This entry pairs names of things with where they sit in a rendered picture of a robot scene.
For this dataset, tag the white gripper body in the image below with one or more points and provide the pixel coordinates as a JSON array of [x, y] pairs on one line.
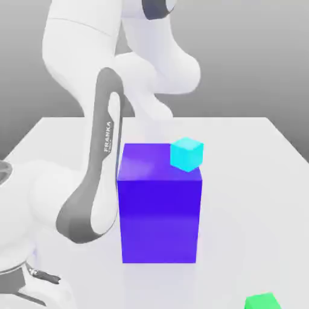
[[56, 297]]

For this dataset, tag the small green cube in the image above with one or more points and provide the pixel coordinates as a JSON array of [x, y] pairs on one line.
[[262, 302]]

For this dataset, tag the large blue box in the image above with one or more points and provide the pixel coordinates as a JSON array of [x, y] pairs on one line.
[[159, 217]]

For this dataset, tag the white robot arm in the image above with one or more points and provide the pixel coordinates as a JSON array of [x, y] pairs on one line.
[[79, 60]]

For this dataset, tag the small cyan cube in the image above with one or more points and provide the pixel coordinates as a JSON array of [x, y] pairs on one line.
[[186, 154]]

